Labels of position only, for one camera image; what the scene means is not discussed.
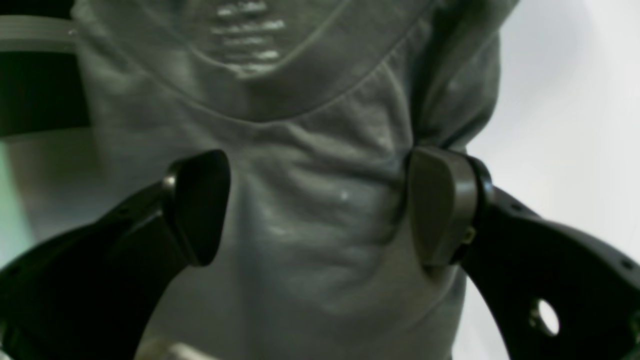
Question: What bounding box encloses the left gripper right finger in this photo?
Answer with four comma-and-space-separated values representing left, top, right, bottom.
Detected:
407, 146, 640, 360

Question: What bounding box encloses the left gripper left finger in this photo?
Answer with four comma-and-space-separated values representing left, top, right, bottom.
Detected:
0, 150, 231, 360

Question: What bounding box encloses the dark grey T-shirt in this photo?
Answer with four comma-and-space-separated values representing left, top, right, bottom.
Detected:
71, 0, 518, 360

